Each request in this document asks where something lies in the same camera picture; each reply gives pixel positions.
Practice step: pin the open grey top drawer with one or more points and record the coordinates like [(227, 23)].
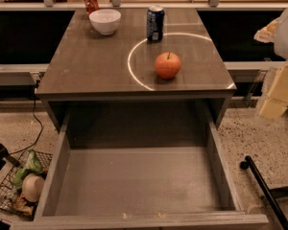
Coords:
[(153, 165)]

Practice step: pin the white bowl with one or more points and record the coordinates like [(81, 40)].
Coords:
[(105, 21)]

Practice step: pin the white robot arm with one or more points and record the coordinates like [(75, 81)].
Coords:
[(281, 39)]

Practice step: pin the grey cabinet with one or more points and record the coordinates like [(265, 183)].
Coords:
[(88, 66)]

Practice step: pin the black metal leg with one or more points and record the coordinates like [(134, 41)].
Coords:
[(272, 195)]

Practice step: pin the blue soda can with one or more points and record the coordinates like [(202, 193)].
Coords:
[(155, 19)]

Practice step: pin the wire basket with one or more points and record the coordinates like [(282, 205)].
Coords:
[(12, 200)]

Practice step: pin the beige cup in basket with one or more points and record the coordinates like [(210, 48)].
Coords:
[(32, 187)]

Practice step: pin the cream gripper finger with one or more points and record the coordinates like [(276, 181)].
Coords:
[(275, 100), (267, 33)]

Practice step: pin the green chip bag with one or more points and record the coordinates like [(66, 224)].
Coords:
[(32, 165)]

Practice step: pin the red apple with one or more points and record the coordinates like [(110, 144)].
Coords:
[(167, 65)]

